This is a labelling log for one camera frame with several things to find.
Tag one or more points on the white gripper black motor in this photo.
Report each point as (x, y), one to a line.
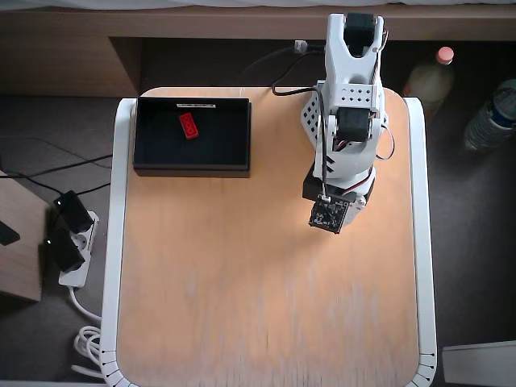
(359, 210)

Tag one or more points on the red lego block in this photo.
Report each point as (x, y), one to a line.
(189, 127)

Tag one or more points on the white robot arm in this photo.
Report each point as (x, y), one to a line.
(350, 76)

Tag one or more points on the black bin box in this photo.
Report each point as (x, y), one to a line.
(221, 141)

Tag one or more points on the pink capped yellow bottle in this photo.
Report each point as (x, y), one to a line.
(429, 80)

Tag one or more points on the clear water bottle blue label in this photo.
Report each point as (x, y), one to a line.
(488, 117)

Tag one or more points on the white usb connector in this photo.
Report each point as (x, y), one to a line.
(300, 46)

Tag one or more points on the grey white box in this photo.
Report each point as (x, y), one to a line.
(479, 363)

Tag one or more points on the black power adapter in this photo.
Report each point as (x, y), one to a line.
(64, 252)
(74, 211)

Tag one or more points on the white power strip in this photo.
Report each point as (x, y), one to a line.
(76, 278)

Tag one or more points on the light wood cabinet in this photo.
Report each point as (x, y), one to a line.
(20, 262)

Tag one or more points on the flat black object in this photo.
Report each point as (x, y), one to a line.
(6, 235)

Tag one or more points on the black camera circuit board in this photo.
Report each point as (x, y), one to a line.
(328, 215)

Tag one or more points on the white table frame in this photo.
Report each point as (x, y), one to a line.
(117, 201)

